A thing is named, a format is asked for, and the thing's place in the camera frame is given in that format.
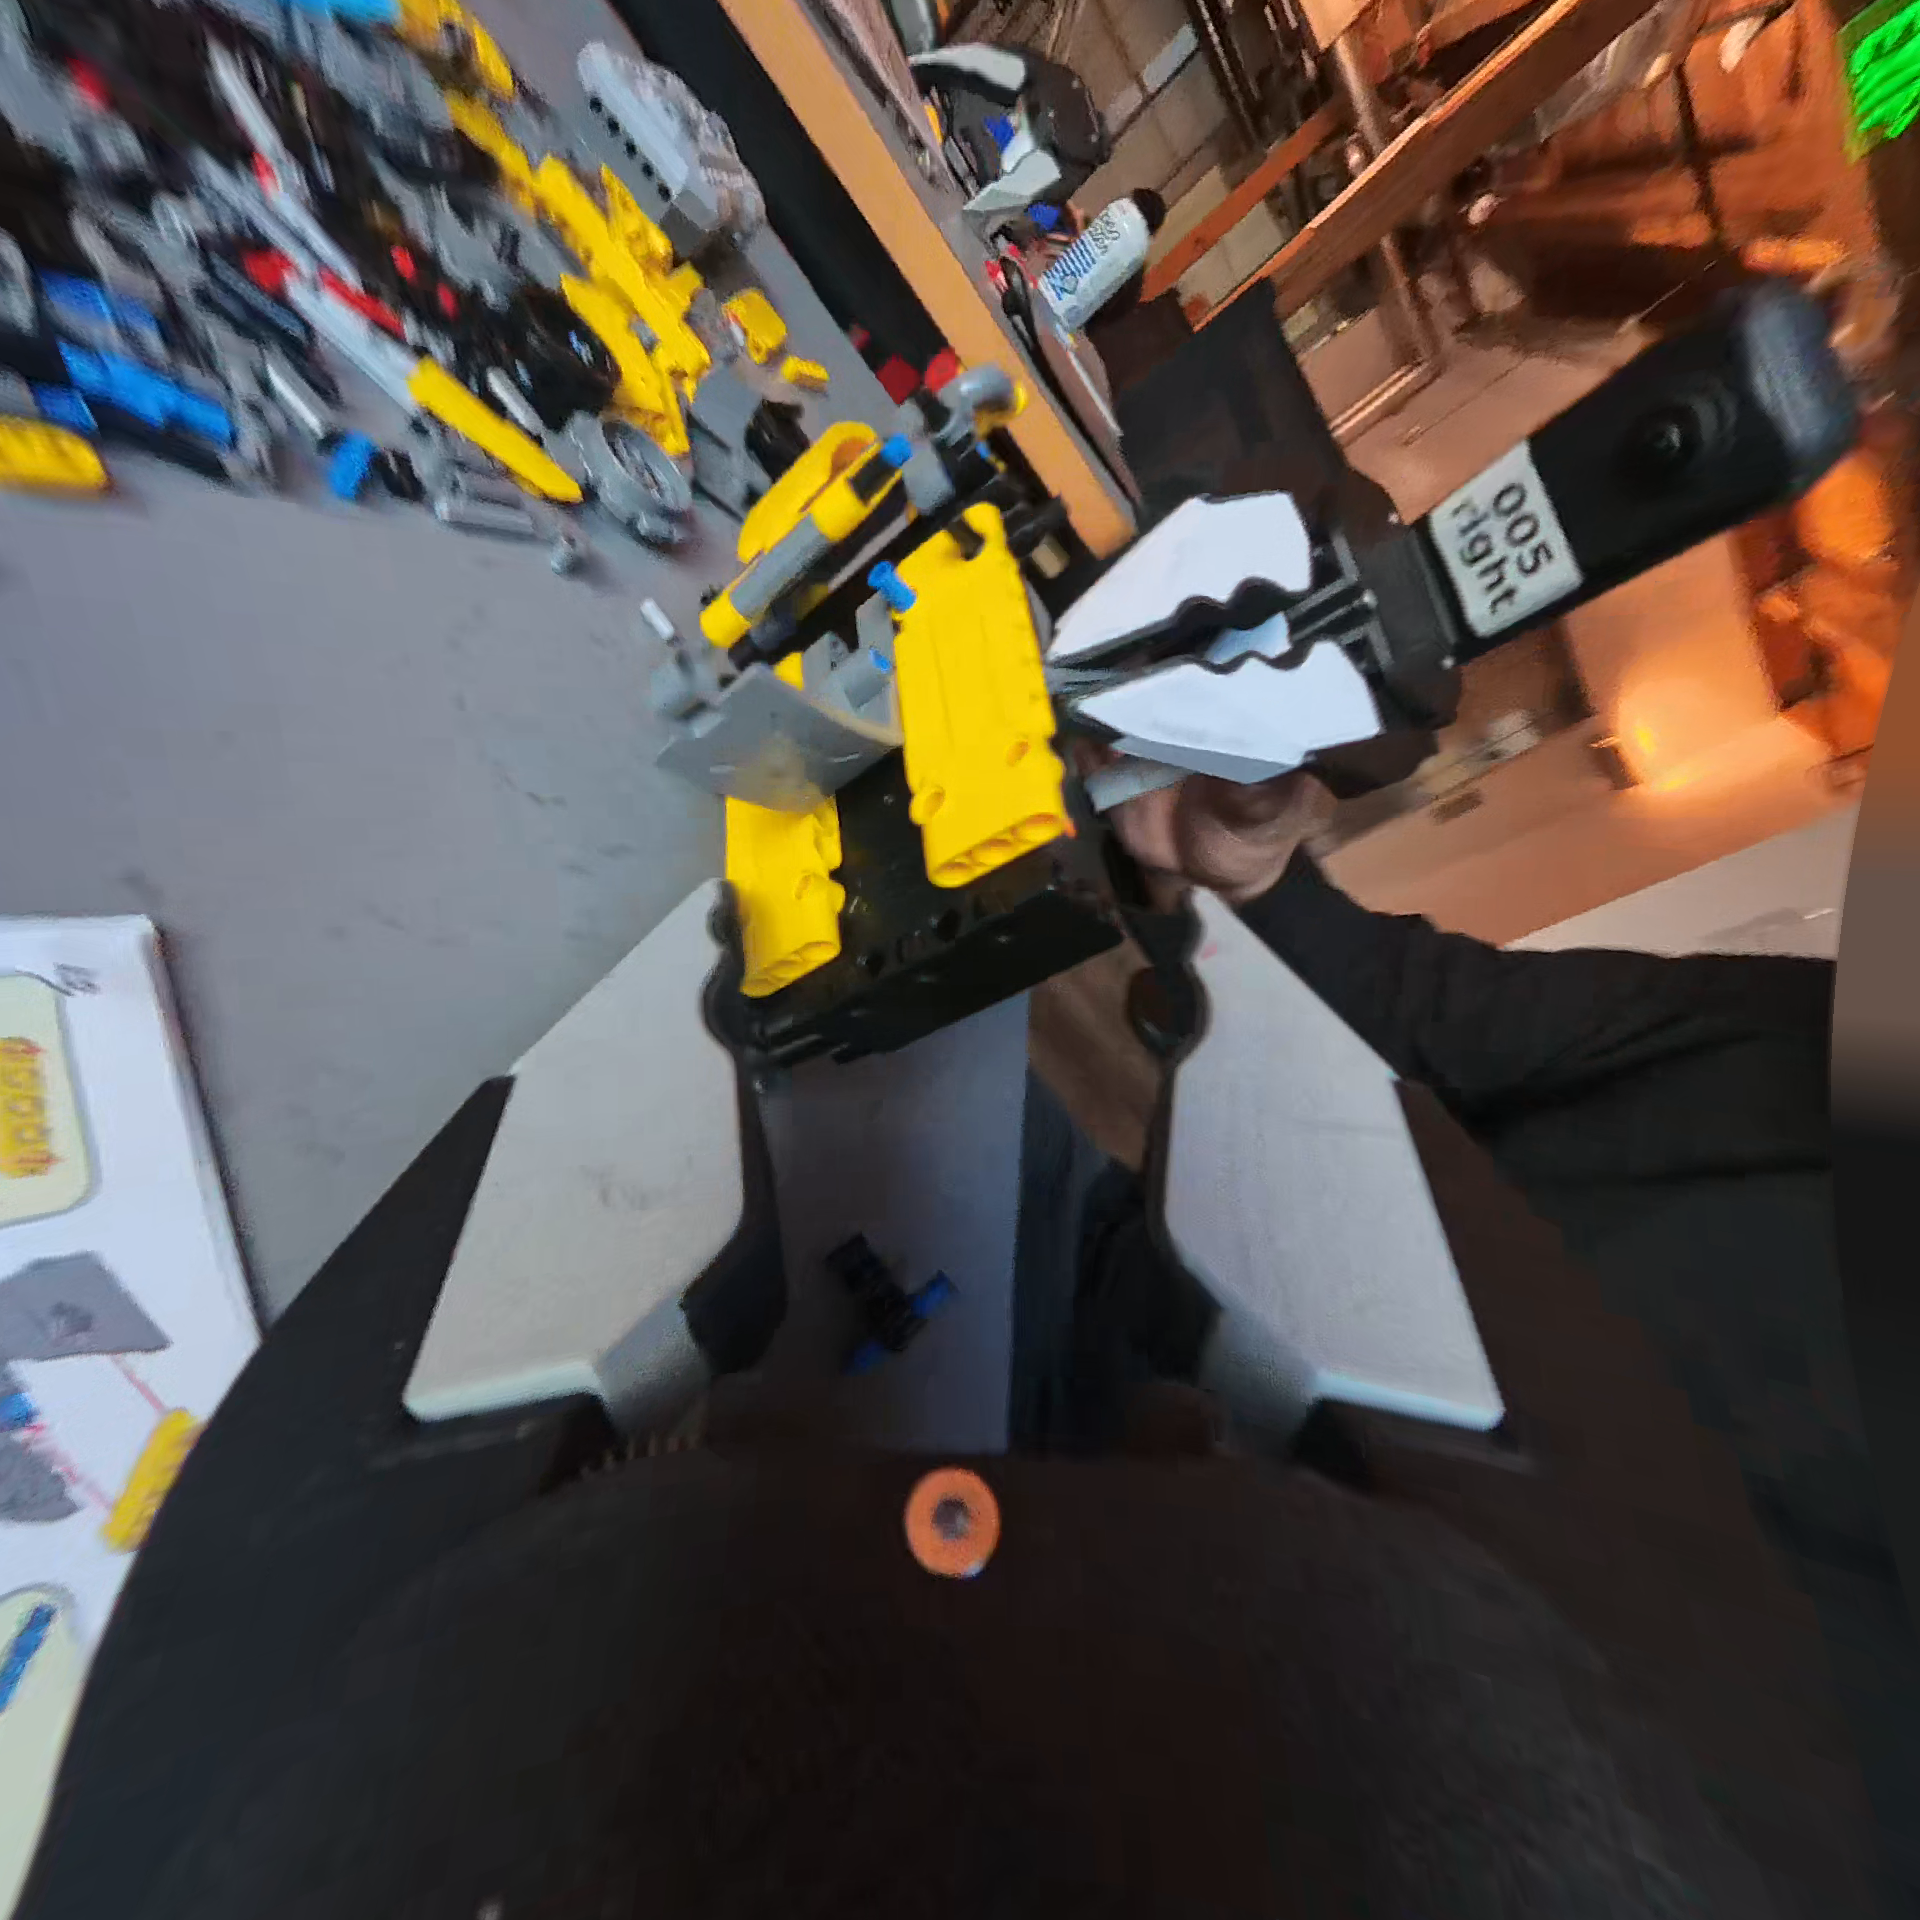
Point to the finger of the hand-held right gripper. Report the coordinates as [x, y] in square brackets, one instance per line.
[1246, 717]
[1201, 572]

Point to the person's right hand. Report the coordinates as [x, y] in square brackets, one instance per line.
[1231, 836]

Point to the building instruction booklet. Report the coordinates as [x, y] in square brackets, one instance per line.
[93, 1322]

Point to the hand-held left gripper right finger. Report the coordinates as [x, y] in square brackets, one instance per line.
[1323, 1231]

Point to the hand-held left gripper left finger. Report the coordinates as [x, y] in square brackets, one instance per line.
[585, 1201]

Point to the black brick connector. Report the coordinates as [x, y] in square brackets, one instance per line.
[871, 1285]

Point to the white plastic bottle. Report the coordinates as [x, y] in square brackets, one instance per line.
[1095, 262]

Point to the blue brick pin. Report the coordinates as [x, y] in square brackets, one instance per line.
[933, 1298]

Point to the grey battery box brick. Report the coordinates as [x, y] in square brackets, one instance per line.
[668, 135]

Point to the yellow toy brick vehicle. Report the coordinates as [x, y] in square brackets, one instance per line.
[976, 707]

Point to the pile of loose toy bricks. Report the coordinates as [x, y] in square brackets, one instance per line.
[391, 270]

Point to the grey desk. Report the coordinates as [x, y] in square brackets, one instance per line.
[363, 780]

